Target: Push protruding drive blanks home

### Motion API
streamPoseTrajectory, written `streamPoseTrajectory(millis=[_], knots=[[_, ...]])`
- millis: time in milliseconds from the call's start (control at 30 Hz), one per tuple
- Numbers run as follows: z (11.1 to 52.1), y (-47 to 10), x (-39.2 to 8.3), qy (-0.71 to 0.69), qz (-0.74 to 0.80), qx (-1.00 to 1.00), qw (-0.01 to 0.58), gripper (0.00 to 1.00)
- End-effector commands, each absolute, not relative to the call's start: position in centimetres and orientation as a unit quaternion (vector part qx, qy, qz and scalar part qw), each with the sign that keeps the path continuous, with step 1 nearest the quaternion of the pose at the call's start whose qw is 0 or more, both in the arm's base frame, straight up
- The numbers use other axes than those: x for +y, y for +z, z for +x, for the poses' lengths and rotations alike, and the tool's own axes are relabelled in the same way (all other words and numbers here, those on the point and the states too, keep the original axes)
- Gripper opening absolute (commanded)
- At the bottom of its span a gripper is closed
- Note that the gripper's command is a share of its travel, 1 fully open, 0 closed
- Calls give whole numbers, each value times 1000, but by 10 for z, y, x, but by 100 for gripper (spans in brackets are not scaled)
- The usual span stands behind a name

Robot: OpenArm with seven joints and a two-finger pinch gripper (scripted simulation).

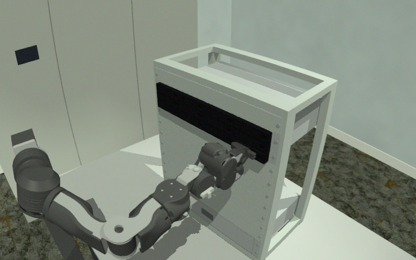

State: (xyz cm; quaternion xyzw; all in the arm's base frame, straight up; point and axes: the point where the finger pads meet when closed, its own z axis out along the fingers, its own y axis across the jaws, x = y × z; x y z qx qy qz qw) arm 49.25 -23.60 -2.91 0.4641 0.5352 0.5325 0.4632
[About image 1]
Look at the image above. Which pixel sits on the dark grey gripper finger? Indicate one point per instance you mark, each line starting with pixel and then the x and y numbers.
pixel 238 151
pixel 240 168

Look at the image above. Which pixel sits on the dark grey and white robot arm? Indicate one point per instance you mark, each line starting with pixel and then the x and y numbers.
pixel 39 193

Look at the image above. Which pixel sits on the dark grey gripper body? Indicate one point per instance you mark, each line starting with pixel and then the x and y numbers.
pixel 212 158

